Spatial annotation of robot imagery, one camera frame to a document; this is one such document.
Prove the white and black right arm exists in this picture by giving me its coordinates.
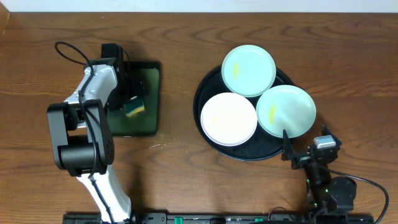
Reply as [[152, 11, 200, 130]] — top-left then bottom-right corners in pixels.
[[282, 125, 357, 222]]

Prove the mint green plate top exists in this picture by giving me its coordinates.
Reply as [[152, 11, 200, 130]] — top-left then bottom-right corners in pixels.
[[221, 45, 276, 98]]

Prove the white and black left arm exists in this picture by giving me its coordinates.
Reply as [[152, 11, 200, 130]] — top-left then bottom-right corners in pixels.
[[47, 44, 140, 223]]

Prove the mint green plate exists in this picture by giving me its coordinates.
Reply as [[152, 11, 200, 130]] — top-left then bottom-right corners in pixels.
[[221, 45, 276, 98], [256, 85, 317, 138]]

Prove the black rectangular tray green liquid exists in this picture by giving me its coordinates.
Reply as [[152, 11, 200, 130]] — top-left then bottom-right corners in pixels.
[[107, 61, 161, 137]]

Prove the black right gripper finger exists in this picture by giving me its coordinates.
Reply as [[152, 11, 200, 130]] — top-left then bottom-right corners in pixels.
[[321, 124, 333, 136], [281, 129, 295, 161]]

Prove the white pinkish plate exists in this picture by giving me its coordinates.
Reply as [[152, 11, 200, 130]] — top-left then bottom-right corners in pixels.
[[200, 92, 257, 147]]

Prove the green and yellow sponge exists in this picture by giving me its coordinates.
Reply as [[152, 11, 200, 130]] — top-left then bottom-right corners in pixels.
[[123, 96, 145, 117]]

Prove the mint green plate right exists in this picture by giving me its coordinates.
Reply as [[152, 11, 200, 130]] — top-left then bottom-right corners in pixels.
[[256, 85, 317, 138]]

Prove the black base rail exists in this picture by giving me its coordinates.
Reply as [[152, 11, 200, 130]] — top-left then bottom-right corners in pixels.
[[62, 212, 376, 224]]

